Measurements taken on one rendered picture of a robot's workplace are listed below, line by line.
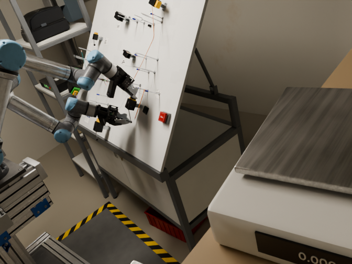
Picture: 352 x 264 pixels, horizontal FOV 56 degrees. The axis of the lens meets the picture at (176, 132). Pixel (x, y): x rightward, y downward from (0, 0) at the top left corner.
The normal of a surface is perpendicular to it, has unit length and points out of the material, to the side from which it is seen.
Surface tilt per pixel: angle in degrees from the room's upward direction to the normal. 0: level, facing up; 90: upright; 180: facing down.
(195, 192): 90
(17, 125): 90
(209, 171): 90
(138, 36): 53
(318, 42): 90
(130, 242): 0
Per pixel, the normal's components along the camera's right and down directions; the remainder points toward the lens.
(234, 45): -0.62, 0.54
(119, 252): -0.25, -0.83
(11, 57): 0.74, 0.07
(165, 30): -0.74, -0.11
